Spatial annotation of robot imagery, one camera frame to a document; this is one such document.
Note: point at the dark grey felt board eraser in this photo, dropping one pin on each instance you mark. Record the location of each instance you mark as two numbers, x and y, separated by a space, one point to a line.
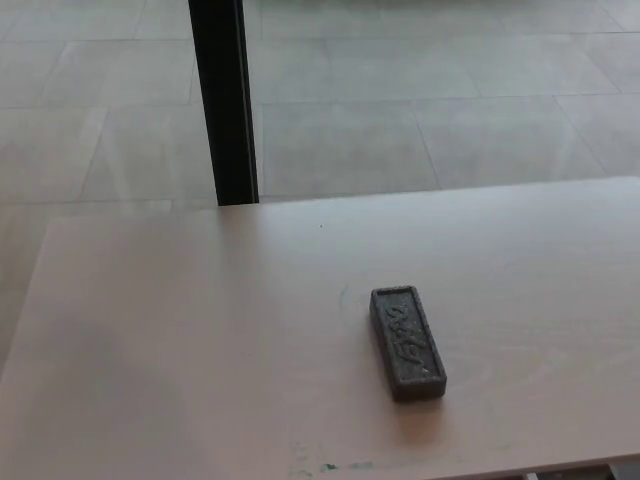
407 345

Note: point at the black vertical metal post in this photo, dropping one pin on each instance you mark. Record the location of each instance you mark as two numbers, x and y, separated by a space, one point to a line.
222 100

